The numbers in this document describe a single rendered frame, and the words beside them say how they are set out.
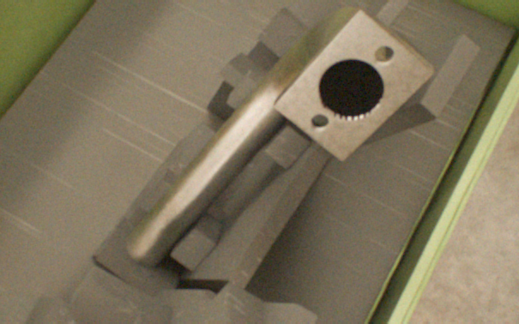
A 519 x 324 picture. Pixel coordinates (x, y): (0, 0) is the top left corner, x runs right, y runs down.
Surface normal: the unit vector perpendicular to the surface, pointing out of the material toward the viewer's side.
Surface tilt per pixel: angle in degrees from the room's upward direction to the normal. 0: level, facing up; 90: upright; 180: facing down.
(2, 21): 90
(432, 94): 22
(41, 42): 90
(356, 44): 49
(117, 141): 0
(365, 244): 0
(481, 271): 0
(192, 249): 45
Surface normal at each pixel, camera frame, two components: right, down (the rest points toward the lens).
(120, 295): 0.58, -0.75
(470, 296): 0.00, -0.38
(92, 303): 0.04, 0.41
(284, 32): -0.22, 0.33
